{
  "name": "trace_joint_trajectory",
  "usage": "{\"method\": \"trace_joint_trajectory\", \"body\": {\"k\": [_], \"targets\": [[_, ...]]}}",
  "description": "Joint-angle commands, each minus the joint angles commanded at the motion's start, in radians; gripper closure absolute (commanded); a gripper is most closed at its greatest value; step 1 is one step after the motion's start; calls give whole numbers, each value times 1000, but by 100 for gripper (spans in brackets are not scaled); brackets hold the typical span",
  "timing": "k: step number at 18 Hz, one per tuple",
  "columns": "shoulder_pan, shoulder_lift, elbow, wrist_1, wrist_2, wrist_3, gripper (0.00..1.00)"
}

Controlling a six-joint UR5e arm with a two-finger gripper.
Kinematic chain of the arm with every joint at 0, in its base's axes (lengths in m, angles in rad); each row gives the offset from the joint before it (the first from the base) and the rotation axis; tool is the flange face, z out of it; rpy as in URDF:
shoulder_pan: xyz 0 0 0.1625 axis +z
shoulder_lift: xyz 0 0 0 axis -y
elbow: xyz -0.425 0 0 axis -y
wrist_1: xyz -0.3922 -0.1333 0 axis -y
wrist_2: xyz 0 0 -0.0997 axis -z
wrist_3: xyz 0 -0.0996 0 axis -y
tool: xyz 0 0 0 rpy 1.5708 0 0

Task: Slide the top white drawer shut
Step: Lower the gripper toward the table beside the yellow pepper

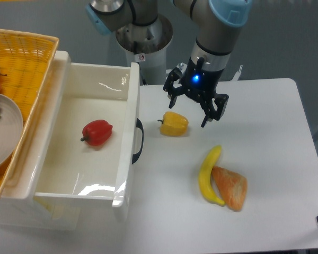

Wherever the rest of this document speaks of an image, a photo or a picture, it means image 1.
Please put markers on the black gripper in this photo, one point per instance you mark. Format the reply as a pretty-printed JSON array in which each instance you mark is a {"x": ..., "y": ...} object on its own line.
[{"x": 199, "y": 85}]

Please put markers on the yellow banana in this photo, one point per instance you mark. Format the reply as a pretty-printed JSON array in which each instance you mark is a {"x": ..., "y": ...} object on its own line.
[{"x": 204, "y": 176}]

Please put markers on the yellow bell pepper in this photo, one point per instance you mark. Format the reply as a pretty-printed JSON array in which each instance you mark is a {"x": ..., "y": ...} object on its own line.
[{"x": 173, "y": 124}]

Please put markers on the red bell pepper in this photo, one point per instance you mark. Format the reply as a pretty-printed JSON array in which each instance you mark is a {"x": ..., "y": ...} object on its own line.
[{"x": 96, "y": 132}]

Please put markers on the white drawer cabinet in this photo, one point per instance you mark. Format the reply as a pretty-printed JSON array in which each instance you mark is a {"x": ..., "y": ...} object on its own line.
[{"x": 19, "y": 206}]

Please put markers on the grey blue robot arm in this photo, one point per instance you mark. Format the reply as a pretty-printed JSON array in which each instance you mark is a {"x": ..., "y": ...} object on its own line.
[{"x": 219, "y": 23}]

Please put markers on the yellow wicker basket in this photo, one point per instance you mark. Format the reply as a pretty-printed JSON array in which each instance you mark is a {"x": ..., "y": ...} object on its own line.
[{"x": 26, "y": 59}]

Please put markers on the white top drawer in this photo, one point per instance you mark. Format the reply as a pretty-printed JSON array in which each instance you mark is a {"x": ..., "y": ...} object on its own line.
[{"x": 81, "y": 175}]

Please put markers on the grey ceramic plate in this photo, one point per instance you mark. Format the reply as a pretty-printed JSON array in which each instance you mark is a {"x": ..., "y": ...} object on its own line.
[{"x": 11, "y": 126}]

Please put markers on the black drawer handle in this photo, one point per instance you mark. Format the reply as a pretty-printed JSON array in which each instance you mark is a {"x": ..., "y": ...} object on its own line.
[{"x": 139, "y": 143}]

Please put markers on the orange bread piece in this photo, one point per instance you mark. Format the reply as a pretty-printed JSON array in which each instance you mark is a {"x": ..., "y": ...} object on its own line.
[{"x": 232, "y": 186}]

